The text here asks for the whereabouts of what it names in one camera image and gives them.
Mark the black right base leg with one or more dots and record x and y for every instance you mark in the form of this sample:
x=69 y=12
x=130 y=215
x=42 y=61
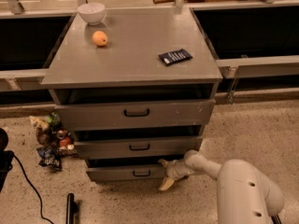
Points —
x=276 y=219

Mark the grey drawer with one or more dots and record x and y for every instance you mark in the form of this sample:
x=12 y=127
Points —
x=151 y=114
x=140 y=147
x=131 y=172

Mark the pile of snack bags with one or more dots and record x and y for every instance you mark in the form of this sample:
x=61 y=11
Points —
x=50 y=131

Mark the black left base leg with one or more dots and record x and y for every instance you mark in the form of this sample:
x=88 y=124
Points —
x=71 y=209

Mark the blue chip bag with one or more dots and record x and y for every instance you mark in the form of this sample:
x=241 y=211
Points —
x=49 y=156

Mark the black base leg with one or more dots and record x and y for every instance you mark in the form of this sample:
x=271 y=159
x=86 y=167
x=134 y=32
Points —
x=276 y=219
x=71 y=209

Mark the white bowl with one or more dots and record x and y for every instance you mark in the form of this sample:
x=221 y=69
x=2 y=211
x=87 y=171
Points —
x=92 y=13

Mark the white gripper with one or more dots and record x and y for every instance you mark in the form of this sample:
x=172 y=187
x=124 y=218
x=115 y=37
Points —
x=172 y=171

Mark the orange fruit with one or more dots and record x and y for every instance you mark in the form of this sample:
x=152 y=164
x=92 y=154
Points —
x=99 y=38

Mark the grey middle drawer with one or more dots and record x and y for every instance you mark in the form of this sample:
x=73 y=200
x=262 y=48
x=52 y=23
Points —
x=140 y=147

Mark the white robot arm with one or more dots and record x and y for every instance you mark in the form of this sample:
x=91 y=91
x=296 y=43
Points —
x=244 y=194

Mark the grey top drawer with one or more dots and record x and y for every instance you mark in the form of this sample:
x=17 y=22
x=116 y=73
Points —
x=151 y=114

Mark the black device at left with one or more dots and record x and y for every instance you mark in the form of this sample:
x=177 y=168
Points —
x=6 y=157

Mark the grey drawer cabinet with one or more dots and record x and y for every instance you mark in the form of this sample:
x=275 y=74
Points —
x=128 y=69

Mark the grey bottom drawer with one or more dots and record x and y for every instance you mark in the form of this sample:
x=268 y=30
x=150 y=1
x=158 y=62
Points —
x=131 y=172

